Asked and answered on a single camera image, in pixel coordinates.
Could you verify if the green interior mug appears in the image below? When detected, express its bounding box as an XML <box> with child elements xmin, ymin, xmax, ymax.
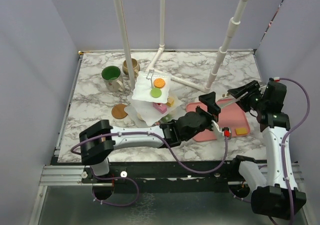
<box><xmin>101</xmin><ymin>65</ymin><xmax>125</xmax><ymax>92</ymax></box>

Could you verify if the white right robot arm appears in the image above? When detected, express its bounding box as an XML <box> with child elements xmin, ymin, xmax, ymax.
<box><xmin>227</xmin><ymin>78</ymin><xmax>307</xmax><ymax>224</ymax></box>

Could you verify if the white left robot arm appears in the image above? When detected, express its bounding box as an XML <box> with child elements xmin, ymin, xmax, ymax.
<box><xmin>70</xmin><ymin>92</ymin><xmax>231</xmax><ymax>183</ymax></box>

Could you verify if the beige ceramic mug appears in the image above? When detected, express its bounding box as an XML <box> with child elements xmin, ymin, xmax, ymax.
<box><xmin>122</xmin><ymin>58</ymin><xmax>141</xmax><ymax>78</ymax></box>

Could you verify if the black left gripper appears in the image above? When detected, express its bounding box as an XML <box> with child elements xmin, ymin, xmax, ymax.
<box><xmin>182</xmin><ymin>92</ymin><xmax>220</xmax><ymax>142</ymax></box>

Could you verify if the three tier white stand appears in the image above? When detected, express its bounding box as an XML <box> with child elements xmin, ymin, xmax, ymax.
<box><xmin>127</xmin><ymin>70</ymin><xmax>182</xmax><ymax>127</ymax></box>

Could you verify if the pink cake slice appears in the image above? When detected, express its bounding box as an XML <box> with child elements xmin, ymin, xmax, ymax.
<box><xmin>152</xmin><ymin>102</ymin><xmax>168</xmax><ymax>114</ymax></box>

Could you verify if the yellow rectangular biscuit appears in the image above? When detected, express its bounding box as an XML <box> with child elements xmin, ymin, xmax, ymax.
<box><xmin>235</xmin><ymin>127</ymin><xmax>248</xmax><ymax>136</ymax></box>

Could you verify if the green swiss roll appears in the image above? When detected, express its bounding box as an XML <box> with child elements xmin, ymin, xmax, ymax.
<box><xmin>159</xmin><ymin>116</ymin><xmax>172</xmax><ymax>124</ymax></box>

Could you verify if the pink serving tray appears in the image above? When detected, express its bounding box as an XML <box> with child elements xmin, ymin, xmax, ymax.
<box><xmin>186</xmin><ymin>98</ymin><xmax>251</xmax><ymax>142</ymax></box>

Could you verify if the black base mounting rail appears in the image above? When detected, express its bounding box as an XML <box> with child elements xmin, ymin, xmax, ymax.
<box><xmin>50</xmin><ymin>159</ymin><xmax>261</xmax><ymax>194</ymax></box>

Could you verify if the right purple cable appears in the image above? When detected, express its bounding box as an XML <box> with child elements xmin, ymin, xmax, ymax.
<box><xmin>231</xmin><ymin>77</ymin><xmax>311</xmax><ymax>225</ymax></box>

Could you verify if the orange sandwich biscuit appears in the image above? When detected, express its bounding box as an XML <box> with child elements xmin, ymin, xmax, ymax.
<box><xmin>153</xmin><ymin>78</ymin><xmax>166</xmax><ymax>89</ymax></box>

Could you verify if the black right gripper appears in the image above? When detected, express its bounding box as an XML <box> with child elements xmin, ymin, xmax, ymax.
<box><xmin>228</xmin><ymin>80</ymin><xmax>268</xmax><ymax>112</ymax></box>

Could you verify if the yellow sponge cake square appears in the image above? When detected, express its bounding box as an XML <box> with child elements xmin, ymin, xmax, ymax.
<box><xmin>166</xmin><ymin>96</ymin><xmax>175</xmax><ymax>107</ymax></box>

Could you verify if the green round biscuit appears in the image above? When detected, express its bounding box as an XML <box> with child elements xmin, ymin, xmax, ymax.
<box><xmin>150</xmin><ymin>87</ymin><xmax>162</xmax><ymax>98</ymax></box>

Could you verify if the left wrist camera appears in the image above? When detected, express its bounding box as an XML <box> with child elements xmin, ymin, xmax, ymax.
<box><xmin>211</xmin><ymin>120</ymin><xmax>232</xmax><ymax>140</ymax></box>

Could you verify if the left white pvc pole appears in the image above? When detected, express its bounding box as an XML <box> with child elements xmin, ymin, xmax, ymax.
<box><xmin>113</xmin><ymin>0</ymin><xmax>136</xmax><ymax>91</ymax></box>

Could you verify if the middle white pvc pole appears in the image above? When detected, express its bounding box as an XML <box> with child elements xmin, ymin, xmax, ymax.
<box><xmin>146</xmin><ymin>0</ymin><xmax>166</xmax><ymax>72</ymax></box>

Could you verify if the wooden coaster far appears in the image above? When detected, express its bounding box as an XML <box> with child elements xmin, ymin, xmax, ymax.
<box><xmin>111</xmin><ymin>103</ymin><xmax>128</xmax><ymax>120</ymax></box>

